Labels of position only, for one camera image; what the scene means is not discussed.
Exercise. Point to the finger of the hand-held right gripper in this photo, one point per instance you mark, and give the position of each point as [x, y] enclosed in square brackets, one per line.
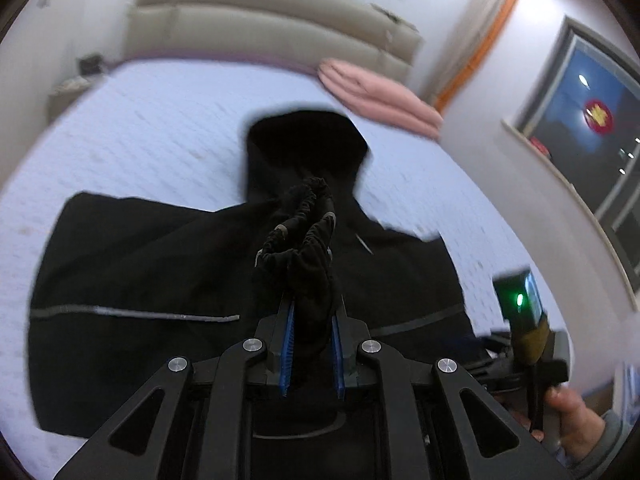
[500, 375]

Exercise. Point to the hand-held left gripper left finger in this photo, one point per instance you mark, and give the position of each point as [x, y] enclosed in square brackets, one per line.
[287, 355]

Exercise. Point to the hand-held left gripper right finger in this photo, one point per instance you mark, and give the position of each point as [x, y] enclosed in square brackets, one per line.
[339, 357]

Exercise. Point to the black hooded jacket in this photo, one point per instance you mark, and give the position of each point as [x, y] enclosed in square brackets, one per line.
[150, 265]

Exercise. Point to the person's right forearm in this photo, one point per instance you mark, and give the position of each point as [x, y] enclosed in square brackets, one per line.
[610, 452]

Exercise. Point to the person's right hand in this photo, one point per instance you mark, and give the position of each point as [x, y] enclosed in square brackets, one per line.
[575, 425]

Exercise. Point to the grey framed window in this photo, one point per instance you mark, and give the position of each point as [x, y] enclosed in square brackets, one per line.
[565, 110]

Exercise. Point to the red round window sticker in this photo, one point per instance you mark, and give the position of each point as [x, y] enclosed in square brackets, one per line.
[598, 116]

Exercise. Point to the pink folded blanket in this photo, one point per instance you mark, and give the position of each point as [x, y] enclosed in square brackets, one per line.
[380, 97]

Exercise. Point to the white quilted bed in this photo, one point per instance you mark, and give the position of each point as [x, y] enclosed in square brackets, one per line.
[150, 135]

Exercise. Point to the beige curtain orange trim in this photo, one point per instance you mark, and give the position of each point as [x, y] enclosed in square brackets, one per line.
[480, 35]

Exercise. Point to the beige padded headboard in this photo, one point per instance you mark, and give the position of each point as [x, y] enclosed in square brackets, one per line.
[250, 25]

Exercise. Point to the beige nightstand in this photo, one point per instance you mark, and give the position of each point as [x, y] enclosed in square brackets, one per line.
[70, 92]

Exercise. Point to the dark box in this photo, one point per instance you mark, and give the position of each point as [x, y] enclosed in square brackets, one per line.
[90, 64]

